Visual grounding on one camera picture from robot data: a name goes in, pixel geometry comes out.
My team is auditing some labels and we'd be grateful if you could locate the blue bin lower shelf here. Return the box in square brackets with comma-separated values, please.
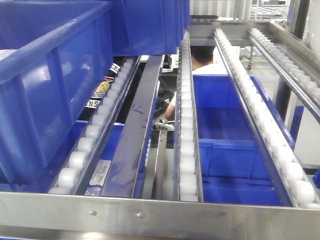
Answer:
[193, 75, 291, 207]

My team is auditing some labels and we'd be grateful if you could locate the blue bin upper rear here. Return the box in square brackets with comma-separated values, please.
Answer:
[109, 0, 190, 56]

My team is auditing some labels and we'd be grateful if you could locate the blue bin on rollers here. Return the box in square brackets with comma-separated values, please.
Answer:
[0, 0, 113, 191]

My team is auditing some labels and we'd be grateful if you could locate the steel front shelf beam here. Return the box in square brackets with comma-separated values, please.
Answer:
[0, 192, 320, 240]

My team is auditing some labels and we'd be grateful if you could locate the grey handheld tool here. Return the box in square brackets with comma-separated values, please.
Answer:
[153, 119, 175, 131]

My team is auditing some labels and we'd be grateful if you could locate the white roller track middle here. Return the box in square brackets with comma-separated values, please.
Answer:
[173, 32, 204, 202]

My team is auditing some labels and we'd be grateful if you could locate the steel flat divider bar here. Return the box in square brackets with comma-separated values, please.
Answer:
[100, 55, 163, 198]

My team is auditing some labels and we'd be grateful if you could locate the black printed garment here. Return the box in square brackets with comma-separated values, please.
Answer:
[85, 57, 125, 110]

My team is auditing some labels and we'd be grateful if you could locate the person in white shirt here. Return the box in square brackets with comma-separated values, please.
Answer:
[164, 46, 230, 121]

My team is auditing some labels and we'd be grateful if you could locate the labelled plastic bag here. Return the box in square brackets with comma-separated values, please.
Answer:
[84, 159, 112, 196]

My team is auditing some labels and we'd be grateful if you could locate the white roller track left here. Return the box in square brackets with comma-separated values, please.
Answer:
[48, 56, 140, 195]

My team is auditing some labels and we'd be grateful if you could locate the white roller track far right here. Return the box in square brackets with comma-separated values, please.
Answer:
[248, 28, 320, 121]

